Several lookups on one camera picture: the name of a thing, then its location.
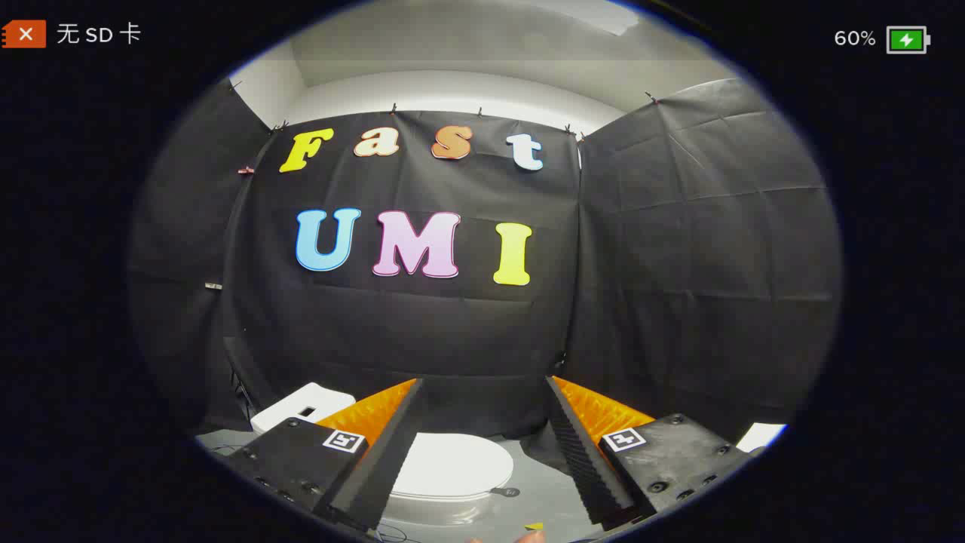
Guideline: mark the white toilet bowl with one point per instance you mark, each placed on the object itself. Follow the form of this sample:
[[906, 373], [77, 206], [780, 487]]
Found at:
[[437, 513]]

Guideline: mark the black backdrop cloth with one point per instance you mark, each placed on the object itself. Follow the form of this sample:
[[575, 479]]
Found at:
[[452, 332]]

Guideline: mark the black lid pull tab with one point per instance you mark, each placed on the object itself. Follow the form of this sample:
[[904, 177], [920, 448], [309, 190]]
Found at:
[[507, 492]]

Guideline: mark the white toilet tank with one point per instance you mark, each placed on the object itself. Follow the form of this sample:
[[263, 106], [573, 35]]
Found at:
[[298, 403]]

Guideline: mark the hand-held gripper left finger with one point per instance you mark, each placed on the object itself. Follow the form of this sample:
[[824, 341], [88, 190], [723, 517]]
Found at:
[[388, 445]]

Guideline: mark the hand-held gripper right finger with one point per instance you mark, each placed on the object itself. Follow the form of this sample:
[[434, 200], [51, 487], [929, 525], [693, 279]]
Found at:
[[577, 445]]

